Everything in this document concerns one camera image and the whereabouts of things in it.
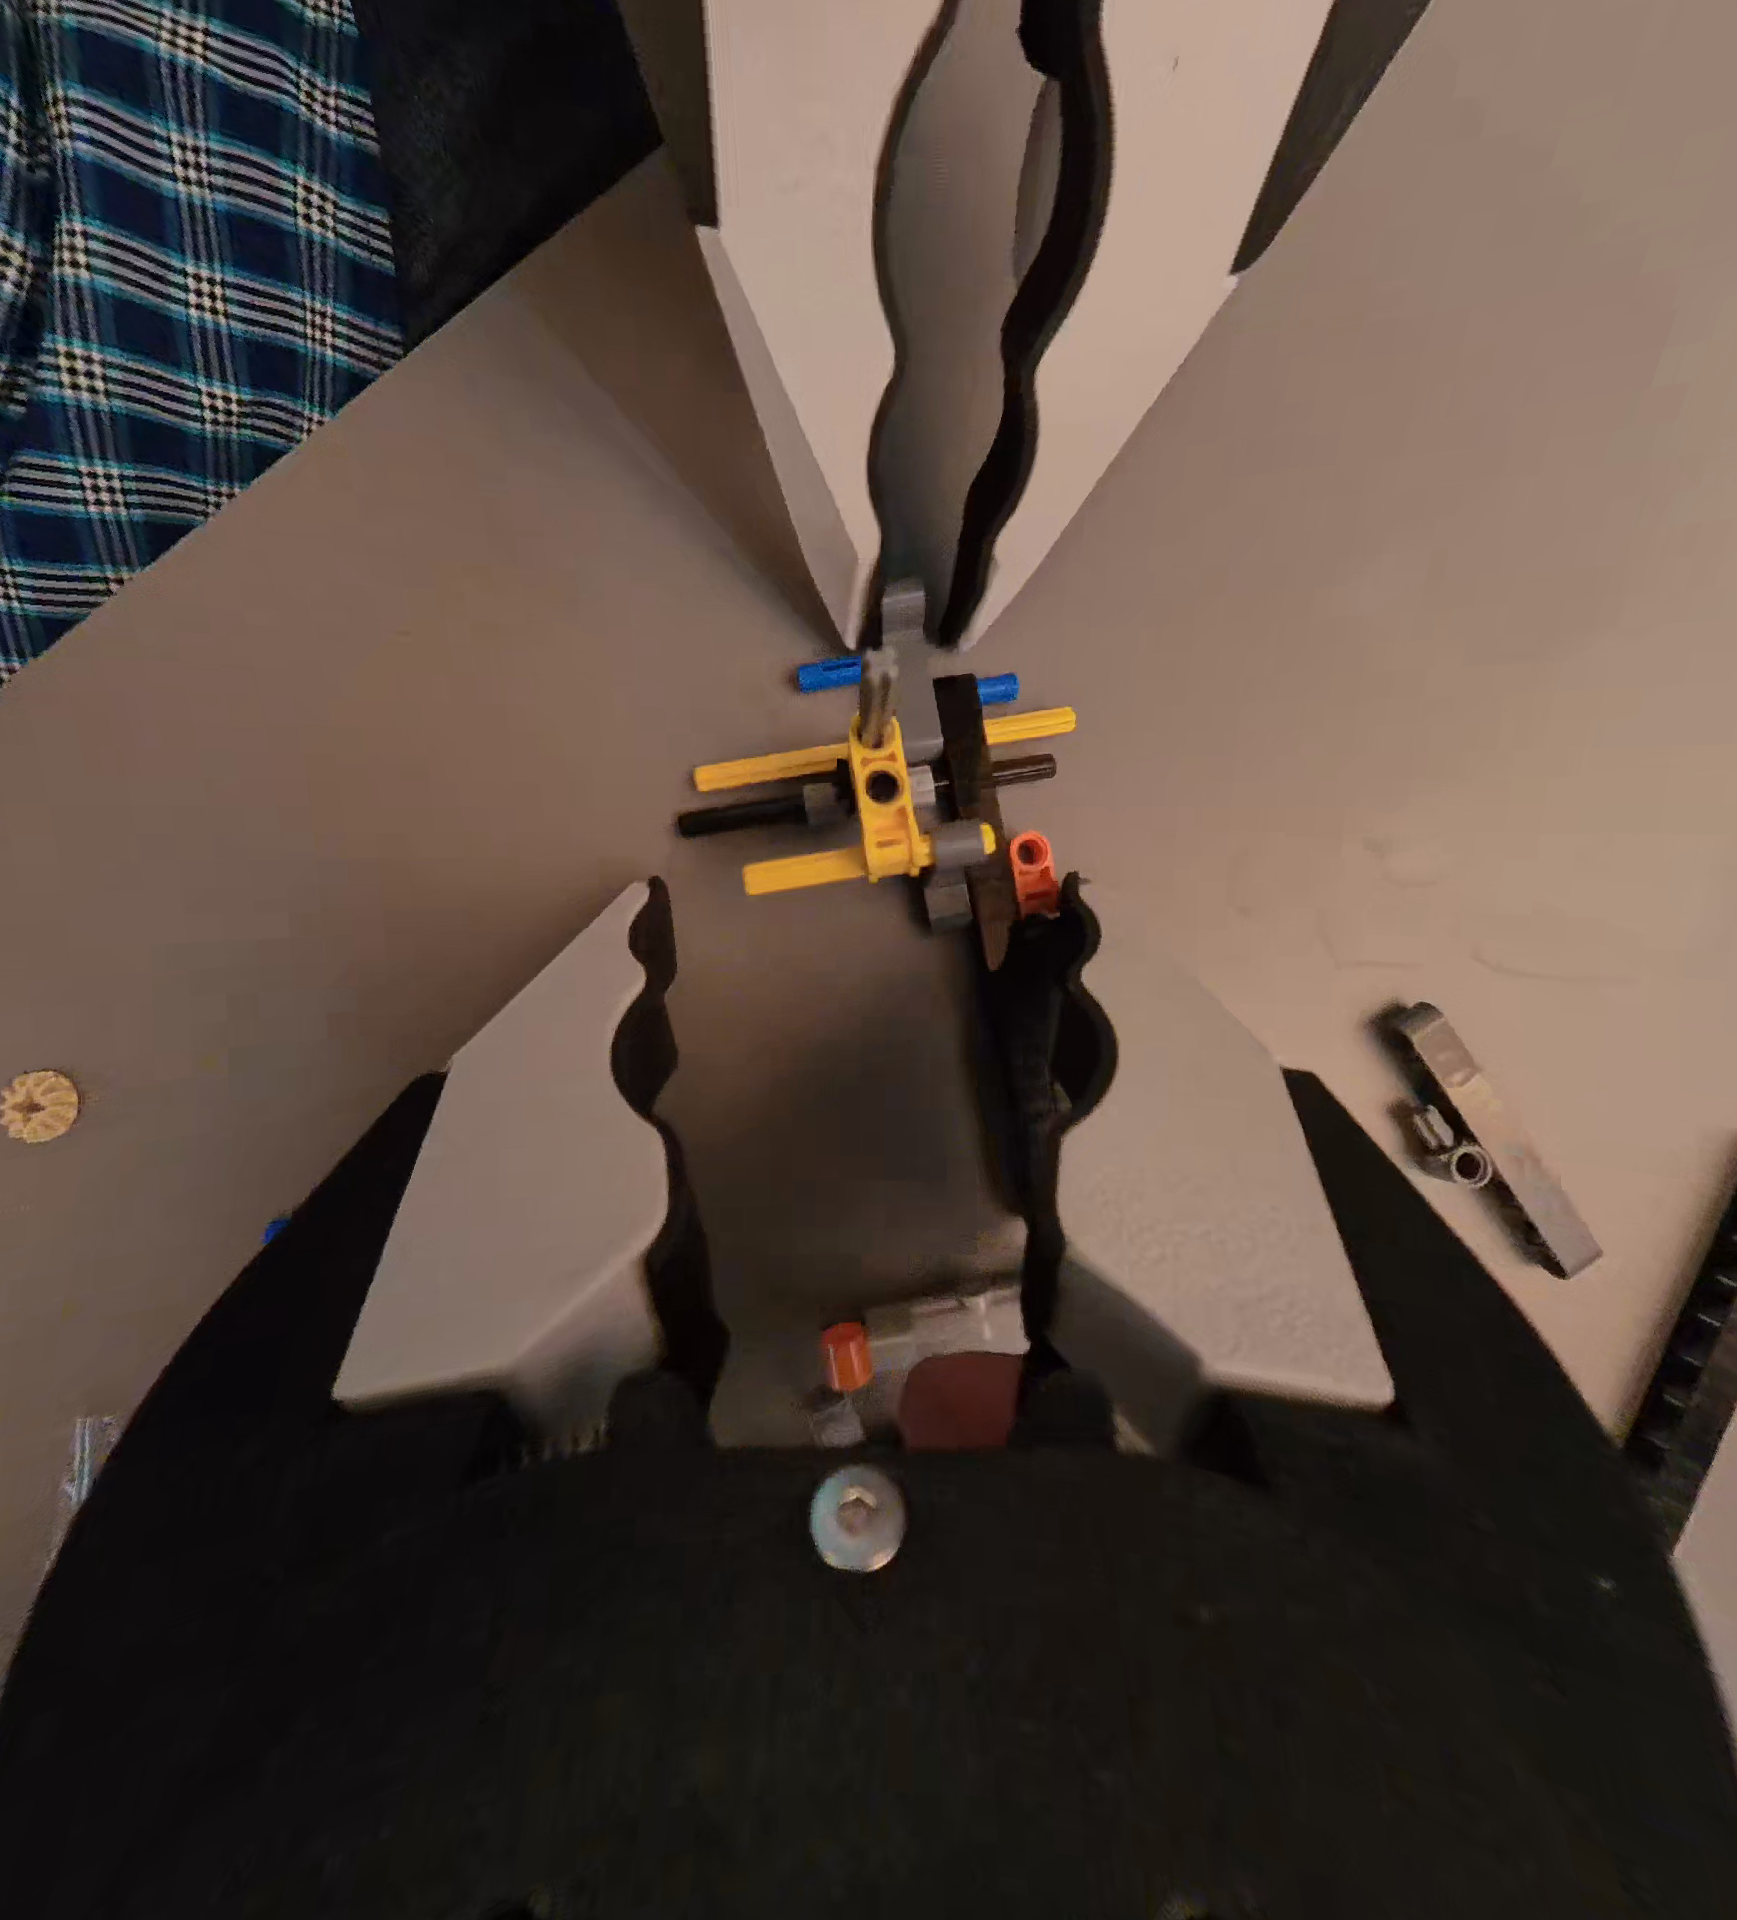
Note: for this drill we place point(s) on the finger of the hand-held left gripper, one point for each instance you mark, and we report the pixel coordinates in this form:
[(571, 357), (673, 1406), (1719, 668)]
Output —
[(793, 224), (1182, 181)]

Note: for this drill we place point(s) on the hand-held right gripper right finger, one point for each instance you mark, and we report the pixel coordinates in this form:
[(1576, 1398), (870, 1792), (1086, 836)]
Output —
[(1198, 1200)]

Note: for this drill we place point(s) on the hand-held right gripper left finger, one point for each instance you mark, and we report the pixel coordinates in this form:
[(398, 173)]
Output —
[(509, 1200)]

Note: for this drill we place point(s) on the orange lego connector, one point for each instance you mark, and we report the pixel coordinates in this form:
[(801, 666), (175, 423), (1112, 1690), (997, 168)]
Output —
[(1033, 863)]

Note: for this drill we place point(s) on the yellow and black lego assembly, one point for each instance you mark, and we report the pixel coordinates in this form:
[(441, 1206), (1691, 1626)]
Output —
[(883, 811)]

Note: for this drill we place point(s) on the small grey lego connector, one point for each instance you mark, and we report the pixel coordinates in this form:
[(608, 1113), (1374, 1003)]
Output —
[(1462, 1159)]

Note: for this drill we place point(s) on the light grey lego piece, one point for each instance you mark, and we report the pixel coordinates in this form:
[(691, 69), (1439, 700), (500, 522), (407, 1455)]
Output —
[(942, 1320)]

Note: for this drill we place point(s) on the brown lego piece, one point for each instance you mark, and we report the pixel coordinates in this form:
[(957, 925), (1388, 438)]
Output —
[(965, 1403)]

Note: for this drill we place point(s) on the grey lego beam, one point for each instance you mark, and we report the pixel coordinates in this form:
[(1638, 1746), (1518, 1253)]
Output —
[(1535, 1200)]

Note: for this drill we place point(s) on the orange lego pin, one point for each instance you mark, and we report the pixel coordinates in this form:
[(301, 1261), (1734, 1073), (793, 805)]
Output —
[(844, 1353)]

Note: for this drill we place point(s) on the tan lego gear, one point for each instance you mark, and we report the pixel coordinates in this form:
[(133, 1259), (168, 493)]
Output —
[(38, 1107)]

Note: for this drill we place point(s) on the black lego gear rack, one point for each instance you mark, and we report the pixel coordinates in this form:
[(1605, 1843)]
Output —
[(1731, 1320)]

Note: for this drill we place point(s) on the clear plastic bag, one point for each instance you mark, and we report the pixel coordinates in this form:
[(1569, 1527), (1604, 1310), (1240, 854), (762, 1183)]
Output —
[(88, 1463)]

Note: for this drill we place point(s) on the blue plaid cloth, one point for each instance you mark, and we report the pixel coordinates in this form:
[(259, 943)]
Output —
[(133, 301)]

